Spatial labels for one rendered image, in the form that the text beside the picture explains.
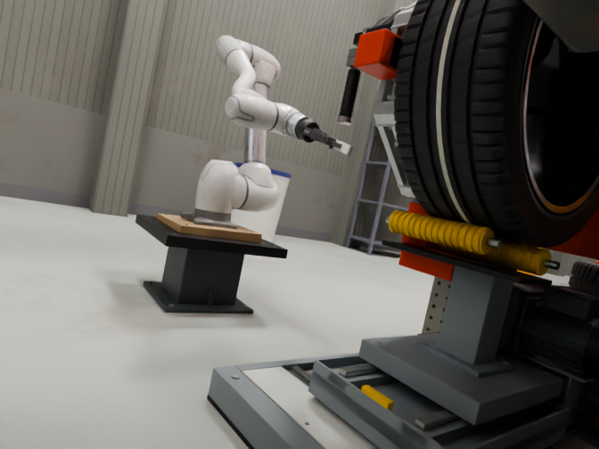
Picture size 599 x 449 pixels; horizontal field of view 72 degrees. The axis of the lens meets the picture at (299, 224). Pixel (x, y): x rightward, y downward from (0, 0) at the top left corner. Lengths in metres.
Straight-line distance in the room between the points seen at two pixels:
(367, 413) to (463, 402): 0.18
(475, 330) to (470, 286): 0.10
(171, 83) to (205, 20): 0.75
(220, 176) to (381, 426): 1.17
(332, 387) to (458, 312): 0.34
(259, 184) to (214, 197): 0.23
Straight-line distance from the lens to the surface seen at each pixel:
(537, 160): 1.30
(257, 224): 4.00
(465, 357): 1.05
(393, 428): 0.86
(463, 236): 0.93
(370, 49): 0.93
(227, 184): 1.74
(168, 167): 4.57
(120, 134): 4.19
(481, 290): 1.02
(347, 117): 1.19
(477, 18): 0.84
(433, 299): 1.74
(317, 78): 5.43
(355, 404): 0.92
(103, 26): 4.58
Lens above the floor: 0.52
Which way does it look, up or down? 4 degrees down
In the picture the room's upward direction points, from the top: 12 degrees clockwise
